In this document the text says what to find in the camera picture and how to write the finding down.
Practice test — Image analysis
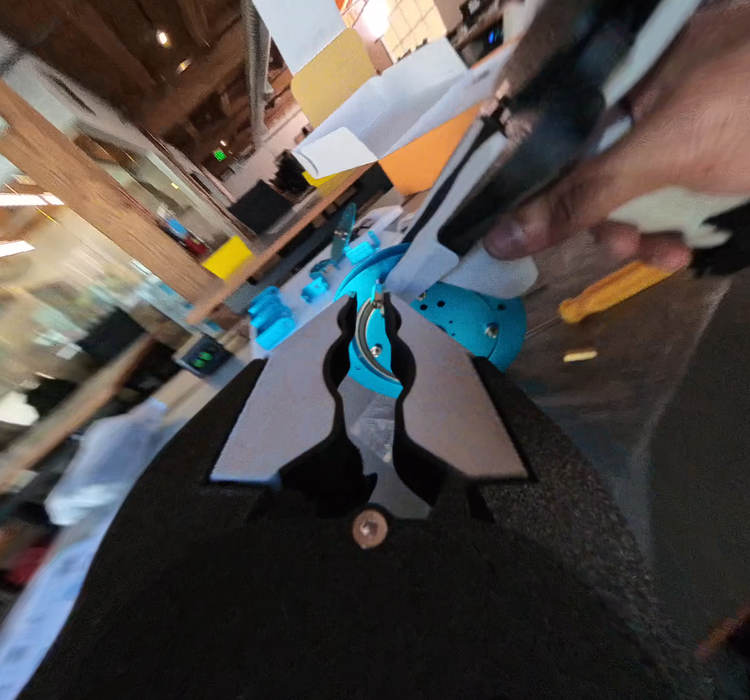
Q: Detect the yellow tray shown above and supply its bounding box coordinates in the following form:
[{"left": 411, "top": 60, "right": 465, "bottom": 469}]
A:
[{"left": 202, "top": 235, "right": 254, "bottom": 280}]

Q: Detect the blue round turntable base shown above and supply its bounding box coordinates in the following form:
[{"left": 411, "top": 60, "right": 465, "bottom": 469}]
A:
[{"left": 334, "top": 243, "right": 528, "bottom": 399}]

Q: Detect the black equipment case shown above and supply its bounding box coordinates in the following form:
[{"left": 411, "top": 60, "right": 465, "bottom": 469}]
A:
[{"left": 229, "top": 180, "right": 294, "bottom": 236}]

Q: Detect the white foam sheet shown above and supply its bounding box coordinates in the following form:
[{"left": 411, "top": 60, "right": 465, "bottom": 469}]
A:
[{"left": 249, "top": 205, "right": 411, "bottom": 361}]

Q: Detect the blue oval metal plate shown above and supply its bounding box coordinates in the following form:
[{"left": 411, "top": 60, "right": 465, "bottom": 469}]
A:
[{"left": 331, "top": 203, "right": 357, "bottom": 264}]

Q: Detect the silver ceiling duct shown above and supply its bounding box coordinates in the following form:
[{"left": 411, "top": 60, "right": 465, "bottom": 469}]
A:
[{"left": 237, "top": 0, "right": 276, "bottom": 144}]

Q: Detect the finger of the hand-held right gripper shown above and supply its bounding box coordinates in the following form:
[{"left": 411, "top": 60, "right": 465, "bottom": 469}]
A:
[
  {"left": 403, "top": 119, "right": 509, "bottom": 245},
  {"left": 386, "top": 236, "right": 462, "bottom": 298}
]

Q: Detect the small grid window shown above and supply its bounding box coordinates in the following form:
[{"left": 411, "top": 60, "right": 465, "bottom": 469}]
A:
[{"left": 375, "top": 0, "right": 446, "bottom": 62}]

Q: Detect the yellow tool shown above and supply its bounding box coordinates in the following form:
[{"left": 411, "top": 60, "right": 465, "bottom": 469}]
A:
[{"left": 524, "top": 261, "right": 680, "bottom": 339}]

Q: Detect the wide blue perforated bracket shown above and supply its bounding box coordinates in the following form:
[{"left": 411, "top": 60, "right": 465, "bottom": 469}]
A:
[{"left": 345, "top": 232, "right": 380, "bottom": 264}]

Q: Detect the wood-edged desk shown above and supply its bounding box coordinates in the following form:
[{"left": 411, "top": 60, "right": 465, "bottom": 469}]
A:
[{"left": 187, "top": 161, "right": 376, "bottom": 326}]

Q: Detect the person's right hand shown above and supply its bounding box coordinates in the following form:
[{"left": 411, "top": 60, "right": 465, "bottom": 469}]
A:
[{"left": 483, "top": 0, "right": 750, "bottom": 271}]

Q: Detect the white wrapped grey bundle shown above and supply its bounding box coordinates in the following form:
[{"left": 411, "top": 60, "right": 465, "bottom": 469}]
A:
[{"left": 44, "top": 401, "right": 171, "bottom": 528}]

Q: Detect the orange and white cardboard box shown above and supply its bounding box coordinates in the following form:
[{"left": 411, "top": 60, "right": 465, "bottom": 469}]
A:
[{"left": 293, "top": 38, "right": 516, "bottom": 196}]

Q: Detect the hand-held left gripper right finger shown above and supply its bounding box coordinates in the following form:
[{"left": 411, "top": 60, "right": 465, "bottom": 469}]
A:
[{"left": 386, "top": 295, "right": 529, "bottom": 506}]

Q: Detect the dark device with green display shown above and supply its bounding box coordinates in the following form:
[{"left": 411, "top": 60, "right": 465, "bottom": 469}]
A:
[{"left": 176, "top": 334, "right": 232, "bottom": 374}]

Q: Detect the yellow upright panel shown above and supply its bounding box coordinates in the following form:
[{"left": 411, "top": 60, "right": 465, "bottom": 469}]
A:
[{"left": 252, "top": 0, "right": 376, "bottom": 127}]

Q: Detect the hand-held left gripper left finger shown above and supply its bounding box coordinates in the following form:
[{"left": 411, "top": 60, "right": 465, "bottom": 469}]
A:
[{"left": 210, "top": 295, "right": 377, "bottom": 517}]

